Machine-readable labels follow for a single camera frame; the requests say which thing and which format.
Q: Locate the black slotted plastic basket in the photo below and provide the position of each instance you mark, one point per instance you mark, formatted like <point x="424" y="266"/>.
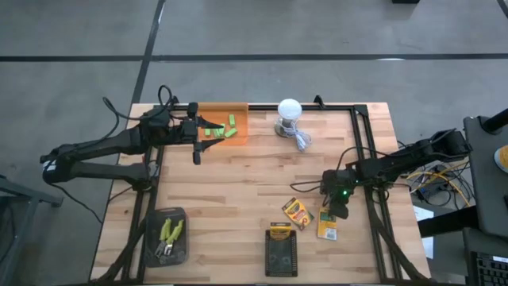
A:
<point x="282" y="258"/>

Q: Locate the black pole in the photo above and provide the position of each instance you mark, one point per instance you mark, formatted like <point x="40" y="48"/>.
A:
<point x="496" y="121"/>

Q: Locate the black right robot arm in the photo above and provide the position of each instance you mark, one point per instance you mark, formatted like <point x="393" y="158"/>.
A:
<point x="416" y="153"/>

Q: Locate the black keyboard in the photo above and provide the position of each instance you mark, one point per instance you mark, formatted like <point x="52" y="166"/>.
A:
<point x="490" y="272"/>

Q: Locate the white paper sheet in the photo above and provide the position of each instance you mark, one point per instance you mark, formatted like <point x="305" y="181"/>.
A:
<point x="422" y="214"/>

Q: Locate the crayon box colourful front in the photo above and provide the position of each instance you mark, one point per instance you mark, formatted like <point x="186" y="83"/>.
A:
<point x="297" y="213"/>

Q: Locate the yellow crayon box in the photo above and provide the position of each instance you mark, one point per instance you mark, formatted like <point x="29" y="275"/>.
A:
<point x="327" y="230"/>
<point x="280" y="231"/>

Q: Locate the grey metal stand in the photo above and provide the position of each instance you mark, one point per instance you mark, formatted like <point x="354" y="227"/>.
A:
<point x="31" y="197"/>

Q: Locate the grey desk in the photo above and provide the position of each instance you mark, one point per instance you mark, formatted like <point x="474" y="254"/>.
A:
<point x="484" y="190"/>

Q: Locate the dark grey plastic bin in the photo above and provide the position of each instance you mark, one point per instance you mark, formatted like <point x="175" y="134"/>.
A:
<point x="152" y="238"/>

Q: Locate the black aluminium table frame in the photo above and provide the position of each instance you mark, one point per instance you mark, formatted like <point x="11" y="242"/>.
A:
<point x="361" y="135"/>

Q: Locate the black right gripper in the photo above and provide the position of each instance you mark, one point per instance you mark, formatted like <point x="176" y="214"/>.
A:
<point x="337" y="182"/>

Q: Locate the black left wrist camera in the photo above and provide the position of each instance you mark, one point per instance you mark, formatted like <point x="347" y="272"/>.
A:
<point x="189" y="131"/>

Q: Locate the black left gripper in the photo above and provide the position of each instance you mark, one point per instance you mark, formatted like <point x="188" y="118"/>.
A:
<point x="196" y="159"/>

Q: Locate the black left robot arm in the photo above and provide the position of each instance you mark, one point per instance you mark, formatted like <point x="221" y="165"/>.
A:
<point x="99" y="145"/>

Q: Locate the yellow round container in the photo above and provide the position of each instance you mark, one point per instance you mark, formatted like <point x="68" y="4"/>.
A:
<point x="503" y="159"/>

